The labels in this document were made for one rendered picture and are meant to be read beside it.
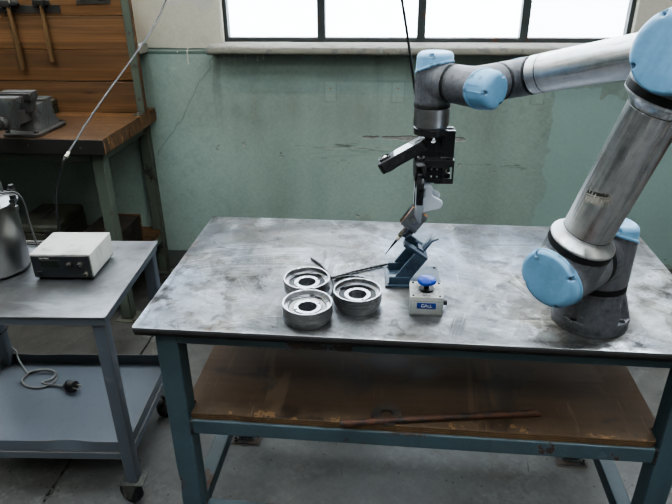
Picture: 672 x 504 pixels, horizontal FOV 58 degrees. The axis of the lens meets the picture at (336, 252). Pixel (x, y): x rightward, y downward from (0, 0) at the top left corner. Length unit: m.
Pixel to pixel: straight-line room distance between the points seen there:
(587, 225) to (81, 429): 1.55
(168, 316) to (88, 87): 1.83
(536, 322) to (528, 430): 0.25
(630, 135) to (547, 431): 0.70
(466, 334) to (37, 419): 1.39
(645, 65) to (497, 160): 1.97
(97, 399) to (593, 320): 1.52
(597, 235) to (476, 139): 1.82
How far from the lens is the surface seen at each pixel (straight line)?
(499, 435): 1.43
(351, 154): 2.87
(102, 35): 2.93
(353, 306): 1.26
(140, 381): 2.17
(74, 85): 3.04
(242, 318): 1.30
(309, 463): 2.09
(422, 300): 1.28
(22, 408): 2.20
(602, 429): 1.49
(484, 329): 1.28
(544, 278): 1.14
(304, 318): 1.22
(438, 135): 1.28
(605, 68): 1.19
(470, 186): 2.93
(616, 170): 1.04
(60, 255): 1.82
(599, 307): 1.29
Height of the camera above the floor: 1.49
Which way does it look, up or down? 26 degrees down
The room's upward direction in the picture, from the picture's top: 1 degrees counter-clockwise
